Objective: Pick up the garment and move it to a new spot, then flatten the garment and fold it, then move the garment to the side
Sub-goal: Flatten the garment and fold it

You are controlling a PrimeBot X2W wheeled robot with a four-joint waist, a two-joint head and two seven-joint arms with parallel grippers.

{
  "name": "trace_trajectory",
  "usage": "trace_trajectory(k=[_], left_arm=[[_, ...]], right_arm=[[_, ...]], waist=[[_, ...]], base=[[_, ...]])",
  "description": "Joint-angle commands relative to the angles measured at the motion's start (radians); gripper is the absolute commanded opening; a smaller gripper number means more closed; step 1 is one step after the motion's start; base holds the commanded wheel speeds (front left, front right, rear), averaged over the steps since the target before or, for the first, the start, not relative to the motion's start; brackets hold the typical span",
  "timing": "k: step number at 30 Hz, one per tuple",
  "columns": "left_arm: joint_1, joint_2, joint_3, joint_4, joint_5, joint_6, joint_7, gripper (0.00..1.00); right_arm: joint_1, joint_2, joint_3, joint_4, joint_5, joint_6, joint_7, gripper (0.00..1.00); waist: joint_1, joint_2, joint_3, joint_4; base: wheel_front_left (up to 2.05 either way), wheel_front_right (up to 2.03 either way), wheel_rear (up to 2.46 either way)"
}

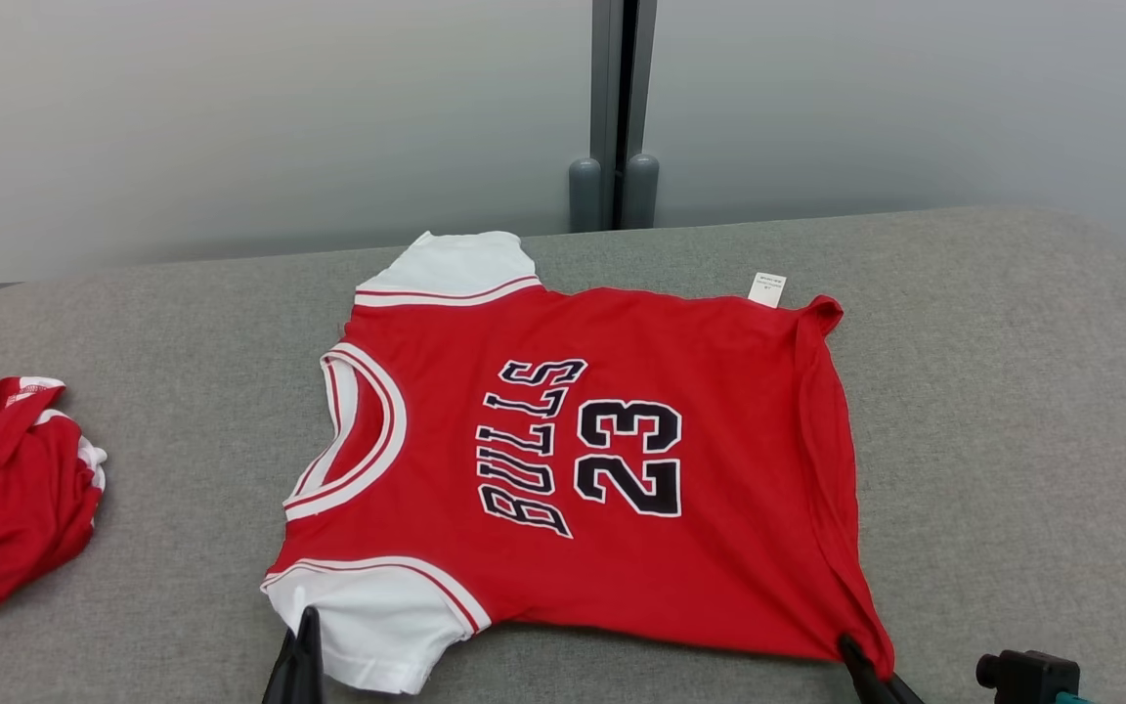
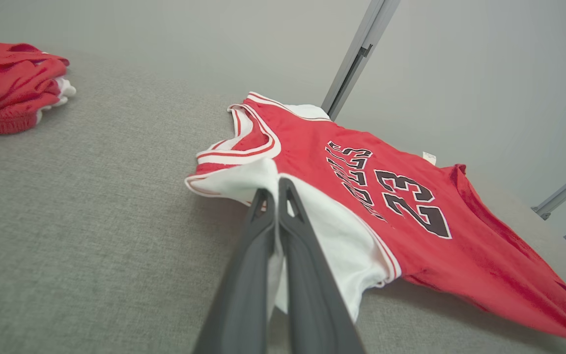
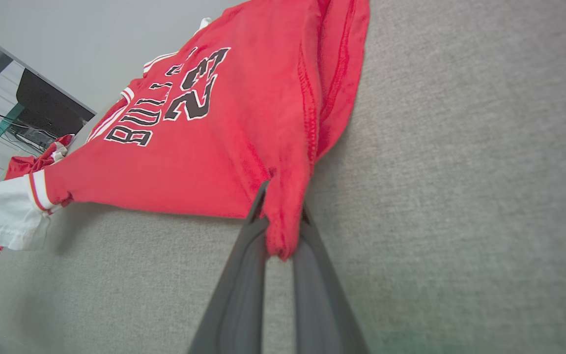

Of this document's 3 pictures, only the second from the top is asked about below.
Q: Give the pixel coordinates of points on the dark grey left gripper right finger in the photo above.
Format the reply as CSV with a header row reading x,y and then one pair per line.
x,y
310,295

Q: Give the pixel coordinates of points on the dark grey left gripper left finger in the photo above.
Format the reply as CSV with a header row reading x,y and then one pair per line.
x,y
246,285

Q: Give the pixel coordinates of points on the red white shorts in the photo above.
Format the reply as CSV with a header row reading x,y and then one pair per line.
x,y
460,255

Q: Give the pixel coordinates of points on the red white-striped shorts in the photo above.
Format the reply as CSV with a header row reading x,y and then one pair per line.
x,y
8,88

